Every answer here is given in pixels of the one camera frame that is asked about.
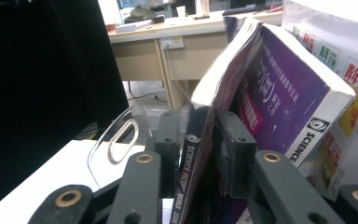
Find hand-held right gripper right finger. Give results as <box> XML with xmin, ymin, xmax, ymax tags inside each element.
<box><xmin>213</xmin><ymin>109</ymin><xmax>258</xmax><ymax>199</ymax></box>

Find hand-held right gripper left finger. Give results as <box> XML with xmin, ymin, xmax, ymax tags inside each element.
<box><xmin>153</xmin><ymin>110</ymin><xmax>181</xmax><ymax>199</ymax></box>

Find purple magazine dark spine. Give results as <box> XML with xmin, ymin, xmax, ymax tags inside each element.
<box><xmin>169</xmin><ymin>15</ymin><xmax>264</xmax><ymax>224</ymax></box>

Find clear acrylic file rack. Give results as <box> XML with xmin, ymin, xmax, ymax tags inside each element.
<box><xmin>87</xmin><ymin>78</ymin><xmax>197</xmax><ymax>190</ymax></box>

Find purple magazine white spine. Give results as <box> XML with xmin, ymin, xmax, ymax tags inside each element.
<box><xmin>229</xmin><ymin>22</ymin><xmax>356</xmax><ymax>171</ymax></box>

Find beige wooden desk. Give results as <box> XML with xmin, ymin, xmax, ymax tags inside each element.
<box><xmin>106</xmin><ymin>8</ymin><xmax>285</xmax><ymax>110</ymax></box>

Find white socket on desk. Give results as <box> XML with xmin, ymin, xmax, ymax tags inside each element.
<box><xmin>160</xmin><ymin>35</ymin><xmax>186</xmax><ymax>50</ymax></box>

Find white papers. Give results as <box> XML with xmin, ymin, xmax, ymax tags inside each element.
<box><xmin>115</xmin><ymin>21</ymin><xmax>139</xmax><ymax>34</ymax></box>

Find grey-green cloth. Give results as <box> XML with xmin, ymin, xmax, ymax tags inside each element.
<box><xmin>123</xmin><ymin>5</ymin><xmax>157</xmax><ymax>24</ymax></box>

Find white paper cup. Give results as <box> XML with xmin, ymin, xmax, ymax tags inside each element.
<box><xmin>175</xmin><ymin>5</ymin><xmax>187</xmax><ymax>20</ymax></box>

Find black curtain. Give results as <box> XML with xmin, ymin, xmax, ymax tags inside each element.
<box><xmin>0</xmin><ymin>0</ymin><xmax>130</xmax><ymax>216</ymax></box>

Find black keyboard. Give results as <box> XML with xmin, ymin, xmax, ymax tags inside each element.
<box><xmin>222</xmin><ymin>5</ymin><xmax>269</xmax><ymax>17</ymax></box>

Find short black floor cable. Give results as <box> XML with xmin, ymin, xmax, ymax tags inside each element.
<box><xmin>127</xmin><ymin>91</ymin><xmax>169</xmax><ymax>104</ymax></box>

